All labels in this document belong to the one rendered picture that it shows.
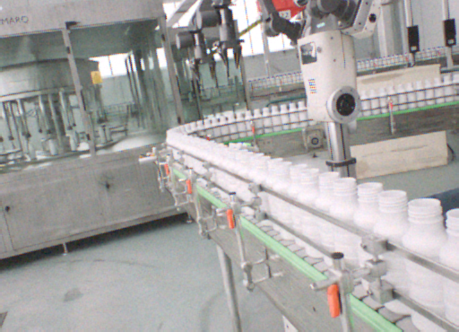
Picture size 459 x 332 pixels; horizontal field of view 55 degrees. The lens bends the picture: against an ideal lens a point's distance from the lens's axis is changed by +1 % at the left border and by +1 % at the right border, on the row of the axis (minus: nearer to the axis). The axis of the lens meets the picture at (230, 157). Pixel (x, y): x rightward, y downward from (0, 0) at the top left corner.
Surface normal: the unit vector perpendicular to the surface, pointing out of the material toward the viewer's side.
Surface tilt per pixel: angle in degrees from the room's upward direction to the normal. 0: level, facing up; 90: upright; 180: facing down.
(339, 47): 90
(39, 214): 90
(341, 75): 101
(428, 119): 92
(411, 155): 90
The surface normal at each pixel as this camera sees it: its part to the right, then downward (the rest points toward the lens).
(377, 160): 0.00, 0.15
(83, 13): 0.30, 0.10
